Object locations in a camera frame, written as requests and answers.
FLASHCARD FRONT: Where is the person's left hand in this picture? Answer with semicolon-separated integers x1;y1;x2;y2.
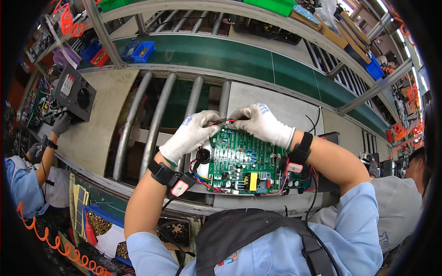
159;110;222;169

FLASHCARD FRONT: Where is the grey metal roller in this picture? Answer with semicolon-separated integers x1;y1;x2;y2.
113;71;153;181
218;81;232;120
175;76;204;173
138;73;177;181

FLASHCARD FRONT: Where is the person's right hand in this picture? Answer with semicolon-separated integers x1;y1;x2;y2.
229;103;296;151

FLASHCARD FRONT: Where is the black wrist band cable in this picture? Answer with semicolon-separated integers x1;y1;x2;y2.
303;165;342;276

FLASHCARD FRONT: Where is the tray of brass screws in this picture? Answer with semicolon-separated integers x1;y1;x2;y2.
82;204;130;261

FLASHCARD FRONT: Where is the grey metal frame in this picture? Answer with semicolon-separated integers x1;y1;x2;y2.
80;0;415;116

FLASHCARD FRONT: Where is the black fan housing box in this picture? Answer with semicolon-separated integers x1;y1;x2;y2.
53;65;97;125

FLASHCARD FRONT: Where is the thin black cable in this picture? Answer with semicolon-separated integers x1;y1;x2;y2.
305;106;322;136

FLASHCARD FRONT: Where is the orange coiled air hose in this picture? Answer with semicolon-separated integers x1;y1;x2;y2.
53;0;86;38
16;201;115;276

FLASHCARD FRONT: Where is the stack of cardboard boxes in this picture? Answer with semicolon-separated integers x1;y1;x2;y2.
289;4;373;64

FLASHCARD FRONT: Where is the black wrist band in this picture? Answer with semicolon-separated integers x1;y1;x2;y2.
148;160;198;200
286;132;314;174

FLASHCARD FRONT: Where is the dark blue plastic bin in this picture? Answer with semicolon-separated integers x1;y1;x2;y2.
80;39;103;63

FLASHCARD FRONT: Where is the red plastic bin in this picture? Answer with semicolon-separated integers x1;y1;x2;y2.
90;43;117;68

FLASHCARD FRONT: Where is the purple plastic container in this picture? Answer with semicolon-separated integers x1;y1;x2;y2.
53;46;82;68

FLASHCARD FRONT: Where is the person's body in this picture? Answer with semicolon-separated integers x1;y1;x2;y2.
126;182;384;276

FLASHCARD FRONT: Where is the green plastic bin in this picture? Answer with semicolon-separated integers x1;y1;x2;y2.
243;0;298;17
98;0;136;13

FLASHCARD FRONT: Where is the clear plastic bag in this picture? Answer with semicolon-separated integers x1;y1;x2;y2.
314;0;343;36

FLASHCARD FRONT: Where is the wired green circuit board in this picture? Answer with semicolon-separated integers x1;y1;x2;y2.
19;77;67;132

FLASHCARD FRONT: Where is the red and black wire pair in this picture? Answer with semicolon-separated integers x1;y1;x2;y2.
206;118;239;129

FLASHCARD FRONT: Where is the green conveyor belt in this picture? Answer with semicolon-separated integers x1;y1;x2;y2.
77;34;391;137

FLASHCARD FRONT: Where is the blue bin of brass screws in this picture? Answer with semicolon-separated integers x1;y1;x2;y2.
131;41;156;64

